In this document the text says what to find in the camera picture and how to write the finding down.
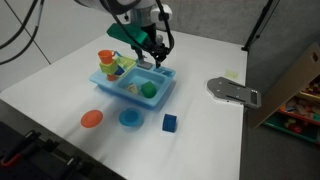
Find black equipment with red handle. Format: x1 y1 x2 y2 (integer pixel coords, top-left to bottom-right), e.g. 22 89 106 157
0 120 126 180

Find orange toy cup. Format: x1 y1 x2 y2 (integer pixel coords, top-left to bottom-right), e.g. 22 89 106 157
98 50 115 64

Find light blue toy sink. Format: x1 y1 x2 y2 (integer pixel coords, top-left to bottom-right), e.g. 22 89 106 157
89 51 176 109

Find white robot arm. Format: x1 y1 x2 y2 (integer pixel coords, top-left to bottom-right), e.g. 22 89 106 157
74 0 174 69

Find black hanging cable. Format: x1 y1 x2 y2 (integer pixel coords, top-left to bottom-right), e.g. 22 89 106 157
0 0 46 66

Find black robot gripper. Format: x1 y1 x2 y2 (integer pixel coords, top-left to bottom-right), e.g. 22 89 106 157
132 24 171 68

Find black tripod stand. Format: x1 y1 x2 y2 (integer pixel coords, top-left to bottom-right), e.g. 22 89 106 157
242 0 281 52

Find grey metal mounting plate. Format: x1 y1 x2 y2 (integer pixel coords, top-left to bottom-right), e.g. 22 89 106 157
206 77 262 109

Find dark blue cube block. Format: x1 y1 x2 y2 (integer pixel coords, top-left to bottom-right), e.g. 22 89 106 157
162 114 177 133

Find orange toy plate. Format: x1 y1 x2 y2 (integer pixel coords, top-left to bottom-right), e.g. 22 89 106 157
81 110 103 128

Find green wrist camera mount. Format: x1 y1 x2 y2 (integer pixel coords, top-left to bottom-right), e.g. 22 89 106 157
107 23 149 46

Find green cube block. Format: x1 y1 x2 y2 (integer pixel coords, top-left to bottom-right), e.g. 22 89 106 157
141 81 157 98

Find yellow patterned dish rack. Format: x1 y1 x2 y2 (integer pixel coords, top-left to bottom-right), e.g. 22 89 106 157
115 56 136 76

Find pale yellow sticky note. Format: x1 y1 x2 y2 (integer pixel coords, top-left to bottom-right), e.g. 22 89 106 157
225 71 238 79

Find green yellow toy block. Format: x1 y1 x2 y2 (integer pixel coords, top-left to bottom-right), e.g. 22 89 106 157
99 61 118 75

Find blue toy bowl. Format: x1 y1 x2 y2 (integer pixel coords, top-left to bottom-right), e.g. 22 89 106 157
119 108 144 127

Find toy storage shelf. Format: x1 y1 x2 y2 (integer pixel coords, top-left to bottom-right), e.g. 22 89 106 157
264 76 320 144

